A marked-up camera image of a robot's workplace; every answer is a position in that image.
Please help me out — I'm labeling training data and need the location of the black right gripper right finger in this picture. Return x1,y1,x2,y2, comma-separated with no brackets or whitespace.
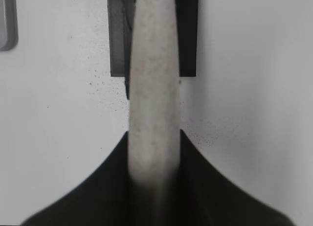
161,130,294,226

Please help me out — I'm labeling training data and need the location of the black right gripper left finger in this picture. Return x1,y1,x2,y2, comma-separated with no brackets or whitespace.
22,132,157,226

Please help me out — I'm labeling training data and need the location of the knife with white handle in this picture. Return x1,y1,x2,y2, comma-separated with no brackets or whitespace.
127,0,182,185

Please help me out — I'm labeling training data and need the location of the grey rimmed deer cutting board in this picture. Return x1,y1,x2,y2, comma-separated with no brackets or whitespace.
0,0,19,51

